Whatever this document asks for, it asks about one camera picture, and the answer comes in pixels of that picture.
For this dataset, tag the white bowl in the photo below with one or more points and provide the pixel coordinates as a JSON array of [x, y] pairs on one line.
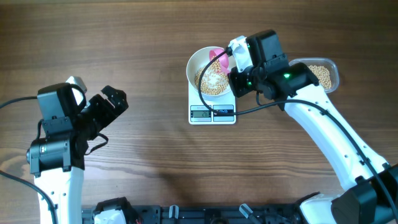
[[197, 63]]

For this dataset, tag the soybeans in bowl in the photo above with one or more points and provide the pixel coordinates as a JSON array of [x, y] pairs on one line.
[[214, 80]]

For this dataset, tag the pink measuring scoop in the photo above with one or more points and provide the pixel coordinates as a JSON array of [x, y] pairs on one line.
[[222, 63]]

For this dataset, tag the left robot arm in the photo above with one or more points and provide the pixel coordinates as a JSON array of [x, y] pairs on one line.
[[57, 161]]

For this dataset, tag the white digital kitchen scale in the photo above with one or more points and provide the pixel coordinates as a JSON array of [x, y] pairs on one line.
[[198, 114]]

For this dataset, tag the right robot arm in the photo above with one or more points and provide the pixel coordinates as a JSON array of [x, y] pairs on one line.
[[368, 180]]

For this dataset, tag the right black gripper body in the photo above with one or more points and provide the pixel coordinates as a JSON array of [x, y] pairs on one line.
[[243, 83]]

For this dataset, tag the clear plastic container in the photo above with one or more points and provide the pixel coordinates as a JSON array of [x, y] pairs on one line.
[[329, 64]]

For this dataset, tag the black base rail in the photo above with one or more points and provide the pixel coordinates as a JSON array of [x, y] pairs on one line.
[[119, 210]]

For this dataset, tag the soybeans pile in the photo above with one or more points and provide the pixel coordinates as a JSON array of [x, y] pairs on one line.
[[323, 75]]

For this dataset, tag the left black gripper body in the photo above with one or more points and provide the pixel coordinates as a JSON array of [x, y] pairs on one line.
[[94, 119]]

